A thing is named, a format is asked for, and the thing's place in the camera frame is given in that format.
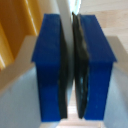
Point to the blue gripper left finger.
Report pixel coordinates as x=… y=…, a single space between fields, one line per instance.
x=48 y=66

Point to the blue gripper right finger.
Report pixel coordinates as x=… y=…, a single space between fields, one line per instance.
x=96 y=66

